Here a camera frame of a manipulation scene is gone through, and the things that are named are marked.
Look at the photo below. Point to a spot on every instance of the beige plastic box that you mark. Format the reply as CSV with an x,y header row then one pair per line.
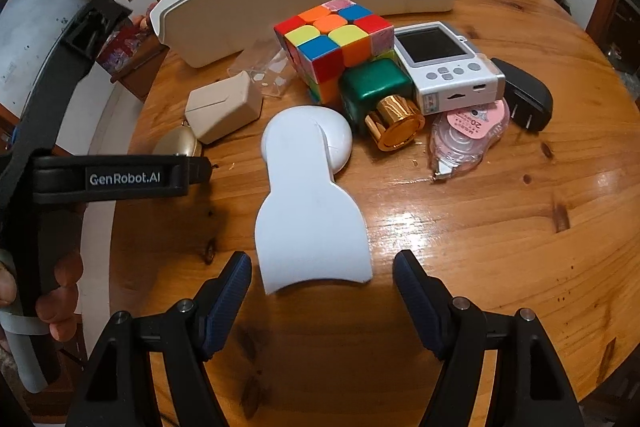
x,y
225,107

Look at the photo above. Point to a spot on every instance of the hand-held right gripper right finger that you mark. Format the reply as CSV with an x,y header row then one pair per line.
x,y
420,307

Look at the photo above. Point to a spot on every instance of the multicoloured puzzle cube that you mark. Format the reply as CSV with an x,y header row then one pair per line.
x,y
325,42

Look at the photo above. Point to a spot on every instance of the person's left hand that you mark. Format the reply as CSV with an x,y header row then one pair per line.
x,y
62,307

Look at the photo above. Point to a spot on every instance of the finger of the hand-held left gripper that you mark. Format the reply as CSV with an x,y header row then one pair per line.
x,y
55,72

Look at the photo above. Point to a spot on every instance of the white plastic gadget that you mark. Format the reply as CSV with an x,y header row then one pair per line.
x,y
310,207

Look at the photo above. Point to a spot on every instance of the white handheld digital camera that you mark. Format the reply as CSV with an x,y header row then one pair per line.
x,y
450,77

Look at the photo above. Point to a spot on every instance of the black power adapter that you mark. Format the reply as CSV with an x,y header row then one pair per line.
x,y
525,97

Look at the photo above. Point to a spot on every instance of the round wooden disc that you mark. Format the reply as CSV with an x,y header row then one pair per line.
x,y
175,142

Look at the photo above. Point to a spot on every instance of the red printed cloth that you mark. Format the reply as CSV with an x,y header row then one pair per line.
x,y
125,49

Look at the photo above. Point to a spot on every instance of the pink correction tape packet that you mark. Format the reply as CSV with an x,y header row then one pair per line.
x,y
465,132

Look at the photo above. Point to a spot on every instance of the clear plastic packet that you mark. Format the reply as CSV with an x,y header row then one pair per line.
x,y
265,67

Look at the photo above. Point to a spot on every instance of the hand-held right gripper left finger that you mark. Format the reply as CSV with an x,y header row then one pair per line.
x,y
230,302

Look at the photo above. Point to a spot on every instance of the brown stuffed toy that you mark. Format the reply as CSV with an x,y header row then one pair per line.
x,y
142,21

